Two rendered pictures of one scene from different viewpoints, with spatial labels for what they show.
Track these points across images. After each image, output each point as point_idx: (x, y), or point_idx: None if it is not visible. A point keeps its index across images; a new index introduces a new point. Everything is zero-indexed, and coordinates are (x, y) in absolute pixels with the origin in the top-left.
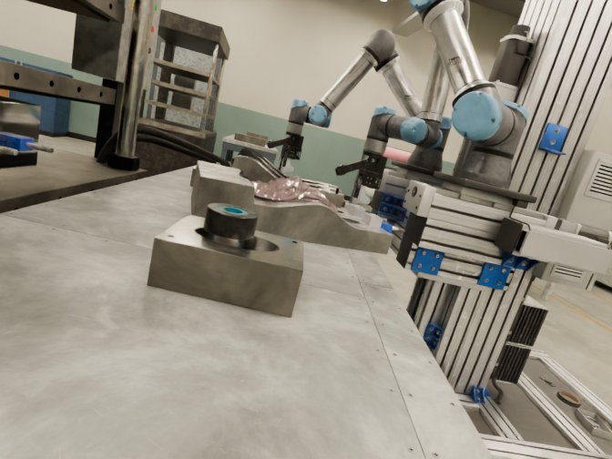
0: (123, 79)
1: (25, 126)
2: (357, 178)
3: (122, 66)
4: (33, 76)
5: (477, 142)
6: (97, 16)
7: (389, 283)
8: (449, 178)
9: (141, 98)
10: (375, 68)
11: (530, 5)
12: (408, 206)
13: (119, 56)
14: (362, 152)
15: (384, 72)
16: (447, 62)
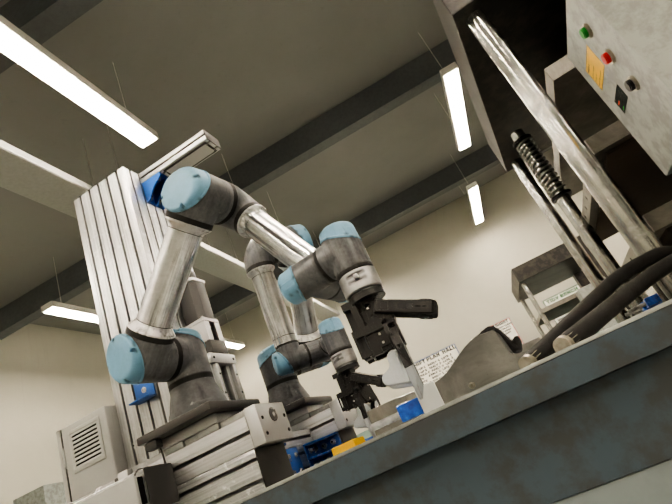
0: (666, 164)
1: (649, 288)
2: (373, 391)
3: (652, 152)
4: (631, 254)
5: (309, 370)
6: (609, 160)
7: None
8: (321, 398)
9: (617, 229)
10: (209, 224)
11: (153, 250)
12: (352, 421)
13: (643, 148)
14: (358, 363)
15: (202, 237)
16: (313, 304)
